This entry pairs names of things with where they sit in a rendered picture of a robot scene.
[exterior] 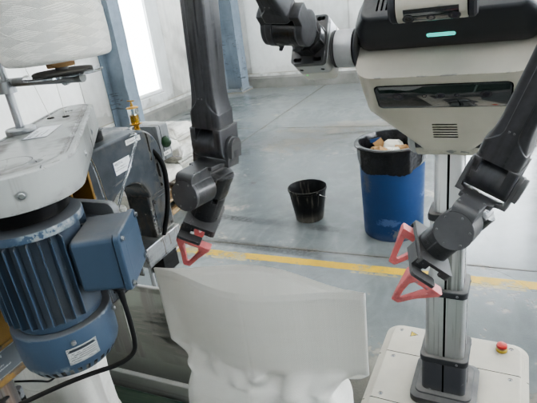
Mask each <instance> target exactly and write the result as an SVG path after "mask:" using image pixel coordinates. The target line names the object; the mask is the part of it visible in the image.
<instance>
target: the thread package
mask: <svg viewBox="0 0 537 403"><path fill-rule="evenodd" d="M111 44H112V43H111V41H110V36H109V28H108V26H107V21H106V19H105V14H104V10H103V6H102V4H101V0H0V63H1V65H2V66H3V67H5V68H7V69H19V68H28V67H34V66H44V65H46V68H47V69H54V68H60V67H65V66H72V65H75V61H74V60H78V59H83V58H92V57H95V56H99V55H103V54H108V53H109V52H110V51H111V49H112V45H111Z"/></svg>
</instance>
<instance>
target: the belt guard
mask: <svg viewBox="0 0 537 403"><path fill-rule="evenodd" d="M64 110H65V112H64ZM65 113H66V115H69V117H66V118H63V117H62V116H64V115H65ZM49 115H50V116H51V117H54V118H53V119H47V118H49V117H50V116H49ZM30 124H35V125H36V127H37V129H38V128H39V127H45V126H55V125H60V126H59V127H58V128H57V129H56V130H54V131H53V132H52V133H50V134H49V135H48V136H46V137H44V138H34V139H28V140H22V139H23V138H25V137H26V136H28V135H29V134H31V133H33V132H31V133H28V134H23V135H18V136H13V137H9V136H6V137H4V138H3V139H1V140H0V218H4V217H12V216H15V215H19V214H22V213H27V212H30V211H33V210H36V209H40V208H42V207H45V206H47V205H51V204H53V203H55V202H58V201H61V200H62V199H64V198H67V197H69V196H70V195H71V194H73V193H75V192H76V191H78V190H79V189H80V188H81V187H82V186H83V185H84V184H85V182H86V177H87V173H88V169H89V167H90V160H91V157H92V153H93V148H94V144H95V141H96V137H97V132H98V128H99V126H98V123H97V118H96V114H95V111H94V107H93V105H92V104H89V103H85V104H77V105H72V106H65V107H64V109H63V107H62V108H59V109H56V110H54V111H52V112H51V113H49V114H47V115H45V116H43V117H42V118H39V119H38V120H36V121H34V122H32V123H30ZM21 140H22V141H21Z"/></svg>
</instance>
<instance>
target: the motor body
mask: <svg viewBox="0 0 537 403"><path fill-rule="evenodd" d="M69 199H70V203H69V205H68V206H67V207H66V208H65V209H64V210H63V211H62V212H61V213H59V214H57V215H55V216H53V217H51V218H49V219H47V220H45V221H41V222H39V223H36V224H33V225H29V226H26V227H22V228H18V229H10V230H0V310H1V312H2V315H3V317H4V319H5V322H7V324H8V326H9V327H10V335H11V337H12V338H13V341H14V344H15V345H16V348H17V350H18V353H19V355H20V357H21V359H22V362H23V363H24V365H25V367H26V368H27V369H28V370H29V371H31V372H32V373H36V374H37V375H39V376H41V377H47V378H59V377H67V376H70V375H74V374H76V373H80V372H82V371H85V370H87V369H89V368H90V367H92V366H94V365H96V364H97V363H98V362H99V361H100V360H102V359H103V358H104V357H105V356H106V355H107V354H108V353H109V351H110V350H111V349H112V348H113V345H114V343H115V341H116V338H117V334H118V324H117V318H116V315H115V312H114V310H115V309H116V306H115V305H113V303H112V301H111V297H110V294H109V292H108V291H107V290H101V291H92V292H86V291H85V290H84V289H83V287H82V285H81V284H80V282H79V280H78V276H77V273H76V270H75V268H74V264H73V261H72V258H71V255H70V251H69V244H70V242H71V240H72V239H73V238H74V236H75V235H76V233H77V232H78V231H79V230H80V228H81V225H80V224H81V223H84V222H86V216H85V212H84V209H83V206H82V203H81V202H80V201H79V200H78V199H76V198H71V197H69Z"/></svg>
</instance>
